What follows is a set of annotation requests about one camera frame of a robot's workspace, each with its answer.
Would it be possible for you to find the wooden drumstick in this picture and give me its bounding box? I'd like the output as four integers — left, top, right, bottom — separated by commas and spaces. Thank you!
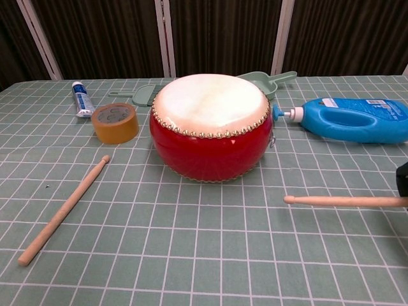
283, 195, 408, 208
17, 154, 111, 266

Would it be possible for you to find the green plastic dustpan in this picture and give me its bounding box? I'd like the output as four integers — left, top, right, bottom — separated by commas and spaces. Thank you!
237, 71, 298, 97

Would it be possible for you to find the green checkered tablecloth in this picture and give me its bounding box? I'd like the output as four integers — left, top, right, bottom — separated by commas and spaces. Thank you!
0, 75, 408, 306

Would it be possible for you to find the blue detergent bottle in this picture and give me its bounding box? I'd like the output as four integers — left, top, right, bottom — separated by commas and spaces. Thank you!
272, 97, 408, 145

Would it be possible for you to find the red drum with white skin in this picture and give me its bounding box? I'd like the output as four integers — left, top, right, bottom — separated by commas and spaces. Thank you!
149, 73, 274, 184

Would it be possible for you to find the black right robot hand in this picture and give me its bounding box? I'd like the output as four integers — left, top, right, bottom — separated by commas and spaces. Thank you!
395, 161, 408, 210

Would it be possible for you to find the green small hand brush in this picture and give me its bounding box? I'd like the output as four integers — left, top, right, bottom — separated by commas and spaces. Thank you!
108, 85, 161, 106

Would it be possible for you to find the white blue toothpaste tube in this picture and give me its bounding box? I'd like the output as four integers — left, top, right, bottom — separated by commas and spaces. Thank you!
71, 81, 95, 119

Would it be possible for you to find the yellow tape roll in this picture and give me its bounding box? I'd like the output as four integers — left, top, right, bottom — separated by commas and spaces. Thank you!
91, 103, 140, 145

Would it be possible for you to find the white framed folding screen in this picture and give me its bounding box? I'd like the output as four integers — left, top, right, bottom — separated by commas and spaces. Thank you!
0, 0, 408, 92

